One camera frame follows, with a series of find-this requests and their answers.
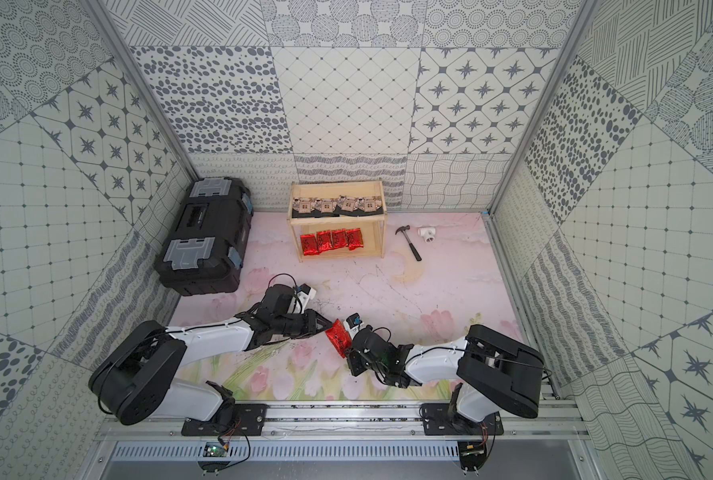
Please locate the aluminium mounting rail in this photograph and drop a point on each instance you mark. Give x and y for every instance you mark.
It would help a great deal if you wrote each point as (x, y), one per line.
(558, 419)

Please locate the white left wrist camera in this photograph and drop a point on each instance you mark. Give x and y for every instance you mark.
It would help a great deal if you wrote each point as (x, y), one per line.
(304, 295)

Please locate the red tea bag one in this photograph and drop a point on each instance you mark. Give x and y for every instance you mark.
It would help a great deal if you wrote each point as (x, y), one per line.
(309, 244)

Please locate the red tea bag three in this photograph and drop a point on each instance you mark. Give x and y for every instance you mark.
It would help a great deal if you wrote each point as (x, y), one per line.
(339, 239)

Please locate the light wooden shelf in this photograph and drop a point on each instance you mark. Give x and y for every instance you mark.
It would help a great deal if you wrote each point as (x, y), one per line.
(373, 227)

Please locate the red tea bag two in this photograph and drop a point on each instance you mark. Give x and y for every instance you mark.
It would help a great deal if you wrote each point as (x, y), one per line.
(324, 241)

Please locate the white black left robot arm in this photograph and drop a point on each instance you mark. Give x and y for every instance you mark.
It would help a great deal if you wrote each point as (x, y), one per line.
(138, 380)

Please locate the floral tea bag one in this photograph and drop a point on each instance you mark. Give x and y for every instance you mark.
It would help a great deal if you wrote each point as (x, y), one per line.
(303, 207)

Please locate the black plastic toolbox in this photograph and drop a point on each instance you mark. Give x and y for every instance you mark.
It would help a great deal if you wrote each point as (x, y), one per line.
(206, 248)

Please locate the floral tea bag two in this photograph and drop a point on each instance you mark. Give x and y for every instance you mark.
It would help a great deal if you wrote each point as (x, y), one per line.
(325, 207)

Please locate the red tea bag four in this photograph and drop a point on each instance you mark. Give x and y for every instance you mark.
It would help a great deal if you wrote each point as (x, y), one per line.
(355, 239)

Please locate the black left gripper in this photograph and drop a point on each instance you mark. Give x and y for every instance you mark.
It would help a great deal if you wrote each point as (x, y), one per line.
(307, 321)

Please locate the red tea bag five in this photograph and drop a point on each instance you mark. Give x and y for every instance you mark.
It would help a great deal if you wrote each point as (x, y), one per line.
(340, 338)

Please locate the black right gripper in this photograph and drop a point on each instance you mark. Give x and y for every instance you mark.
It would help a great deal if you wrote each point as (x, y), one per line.
(351, 357)

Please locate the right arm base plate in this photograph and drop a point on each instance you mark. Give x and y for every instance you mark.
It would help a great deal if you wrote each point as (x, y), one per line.
(439, 419)

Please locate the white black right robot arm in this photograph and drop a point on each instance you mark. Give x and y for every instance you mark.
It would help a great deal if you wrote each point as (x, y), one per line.
(494, 371)

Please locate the white pipe fitting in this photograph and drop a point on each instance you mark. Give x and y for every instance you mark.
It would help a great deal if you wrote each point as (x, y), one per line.
(427, 233)

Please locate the green circuit board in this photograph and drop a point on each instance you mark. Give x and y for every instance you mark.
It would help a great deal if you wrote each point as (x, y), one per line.
(212, 450)

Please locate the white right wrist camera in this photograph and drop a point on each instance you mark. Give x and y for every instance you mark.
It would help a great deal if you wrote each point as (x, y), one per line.
(354, 323)

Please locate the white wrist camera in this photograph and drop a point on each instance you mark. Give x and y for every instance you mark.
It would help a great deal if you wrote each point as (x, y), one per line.
(354, 323)
(304, 295)

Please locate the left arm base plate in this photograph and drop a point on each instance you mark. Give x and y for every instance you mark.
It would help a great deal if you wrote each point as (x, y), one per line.
(242, 419)

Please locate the black handled hammer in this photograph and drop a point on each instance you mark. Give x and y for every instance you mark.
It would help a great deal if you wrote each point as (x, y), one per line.
(403, 230)

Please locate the floral tea bag four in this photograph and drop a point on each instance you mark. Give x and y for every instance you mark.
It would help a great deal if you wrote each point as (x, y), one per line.
(369, 205)

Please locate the floral tea bag three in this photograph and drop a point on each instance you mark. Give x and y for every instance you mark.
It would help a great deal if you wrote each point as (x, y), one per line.
(346, 206)

